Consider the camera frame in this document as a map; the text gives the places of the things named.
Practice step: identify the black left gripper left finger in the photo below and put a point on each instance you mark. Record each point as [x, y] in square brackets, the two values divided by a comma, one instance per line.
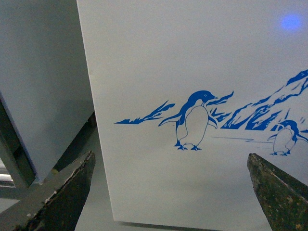
[55, 205]

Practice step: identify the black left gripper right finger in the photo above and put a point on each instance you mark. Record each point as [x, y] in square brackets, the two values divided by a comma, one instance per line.
[283, 198]

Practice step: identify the grey white cabinet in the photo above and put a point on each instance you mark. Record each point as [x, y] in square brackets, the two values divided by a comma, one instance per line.
[44, 79]

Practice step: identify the white chest freezer blue rim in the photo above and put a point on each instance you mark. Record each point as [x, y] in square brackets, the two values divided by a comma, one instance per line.
[184, 91]

